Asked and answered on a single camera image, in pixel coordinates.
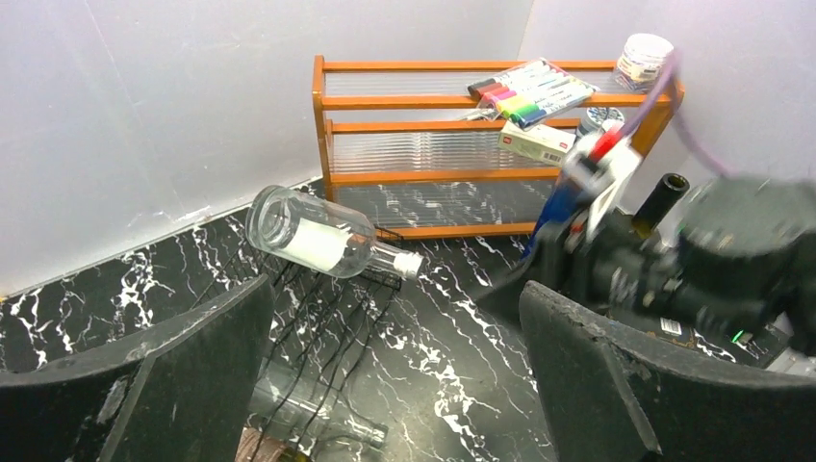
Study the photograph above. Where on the blue glass bottle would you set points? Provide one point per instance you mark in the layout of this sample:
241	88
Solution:
564	198

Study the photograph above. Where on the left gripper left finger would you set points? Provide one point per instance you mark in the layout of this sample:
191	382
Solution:
176	391

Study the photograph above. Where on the black wire wine rack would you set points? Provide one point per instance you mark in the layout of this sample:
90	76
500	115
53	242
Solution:
321	326

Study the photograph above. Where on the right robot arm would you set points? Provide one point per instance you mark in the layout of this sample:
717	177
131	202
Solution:
744	256

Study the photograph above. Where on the small white carton box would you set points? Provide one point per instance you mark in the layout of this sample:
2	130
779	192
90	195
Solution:
540	143

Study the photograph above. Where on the large clear glass bottle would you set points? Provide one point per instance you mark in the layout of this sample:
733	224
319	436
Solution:
323	236

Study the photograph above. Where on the blue white tape roll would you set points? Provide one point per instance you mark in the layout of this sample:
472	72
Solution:
594	117

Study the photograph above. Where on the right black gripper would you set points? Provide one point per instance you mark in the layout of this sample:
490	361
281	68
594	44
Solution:
569	263

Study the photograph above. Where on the brown book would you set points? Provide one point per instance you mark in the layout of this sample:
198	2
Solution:
759	351

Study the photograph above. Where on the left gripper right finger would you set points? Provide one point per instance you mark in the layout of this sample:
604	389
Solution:
612	393

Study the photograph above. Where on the orange wooden shelf rack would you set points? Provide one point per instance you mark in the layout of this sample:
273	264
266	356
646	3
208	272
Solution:
384	152

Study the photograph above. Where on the coloured marker pen set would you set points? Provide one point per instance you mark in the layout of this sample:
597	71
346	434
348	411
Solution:
529	93

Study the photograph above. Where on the dark olive wine bottle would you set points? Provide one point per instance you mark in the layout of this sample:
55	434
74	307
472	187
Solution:
660	201

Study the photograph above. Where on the clear plastic jar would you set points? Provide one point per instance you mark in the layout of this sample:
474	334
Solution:
641	60

